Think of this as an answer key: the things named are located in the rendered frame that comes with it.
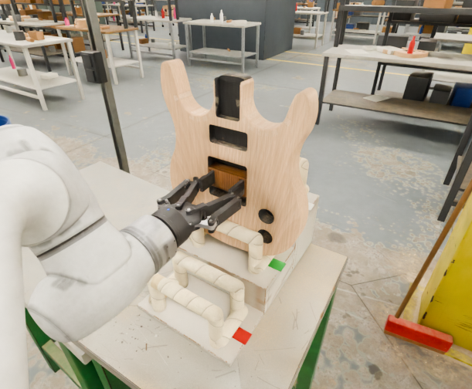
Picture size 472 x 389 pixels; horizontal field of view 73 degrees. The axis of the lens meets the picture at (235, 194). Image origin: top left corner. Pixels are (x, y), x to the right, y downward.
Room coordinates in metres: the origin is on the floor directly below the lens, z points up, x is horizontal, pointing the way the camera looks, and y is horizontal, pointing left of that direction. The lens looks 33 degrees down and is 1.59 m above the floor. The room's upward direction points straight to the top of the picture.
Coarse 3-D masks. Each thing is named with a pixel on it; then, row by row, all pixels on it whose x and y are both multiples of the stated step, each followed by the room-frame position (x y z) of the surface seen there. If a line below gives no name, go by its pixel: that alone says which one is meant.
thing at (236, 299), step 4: (232, 296) 0.46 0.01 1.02; (236, 296) 0.46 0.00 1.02; (240, 296) 0.46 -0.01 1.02; (232, 300) 0.46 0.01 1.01; (236, 300) 0.46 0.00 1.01; (240, 300) 0.46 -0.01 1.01; (232, 304) 0.46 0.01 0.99; (236, 304) 0.46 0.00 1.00; (240, 304) 0.46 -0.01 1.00; (232, 308) 0.46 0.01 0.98; (236, 308) 0.46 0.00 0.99; (240, 308) 0.46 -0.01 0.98
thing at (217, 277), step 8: (176, 256) 0.55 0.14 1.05; (184, 256) 0.55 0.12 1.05; (184, 264) 0.53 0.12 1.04; (192, 264) 0.53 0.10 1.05; (200, 264) 0.52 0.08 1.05; (192, 272) 0.52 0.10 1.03; (200, 272) 0.51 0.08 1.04; (208, 272) 0.50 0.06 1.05; (216, 272) 0.50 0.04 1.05; (224, 272) 0.50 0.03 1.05; (208, 280) 0.50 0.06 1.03; (216, 280) 0.48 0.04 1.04; (224, 280) 0.48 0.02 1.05; (232, 280) 0.48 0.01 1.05; (224, 288) 0.47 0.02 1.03; (232, 288) 0.46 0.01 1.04; (240, 288) 0.46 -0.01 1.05
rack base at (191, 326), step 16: (192, 288) 0.55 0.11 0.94; (208, 288) 0.55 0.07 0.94; (144, 304) 0.50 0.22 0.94; (176, 304) 0.50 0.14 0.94; (224, 304) 0.50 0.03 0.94; (160, 320) 0.46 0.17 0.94; (176, 320) 0.46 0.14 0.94; (192, 320) 0.46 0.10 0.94; (224, 320) 0.46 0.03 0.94; (256, 320) 0.46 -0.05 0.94; (192, 336) 0.42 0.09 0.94; (208, 336) 0.42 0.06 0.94; (208, 352) 0.38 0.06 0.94; (224, 352) 0.38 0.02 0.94
